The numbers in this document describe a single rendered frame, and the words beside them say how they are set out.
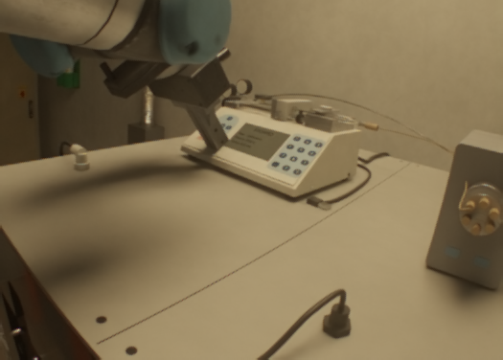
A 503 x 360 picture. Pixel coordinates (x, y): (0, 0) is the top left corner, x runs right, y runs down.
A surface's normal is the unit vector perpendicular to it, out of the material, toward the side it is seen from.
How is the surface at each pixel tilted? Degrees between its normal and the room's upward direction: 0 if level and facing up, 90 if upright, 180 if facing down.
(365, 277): 0
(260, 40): 90
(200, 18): 90
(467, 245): 90
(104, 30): 134
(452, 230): 90
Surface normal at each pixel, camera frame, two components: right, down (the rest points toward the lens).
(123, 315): 0.09, -0.96
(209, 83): 0.72, 0.26
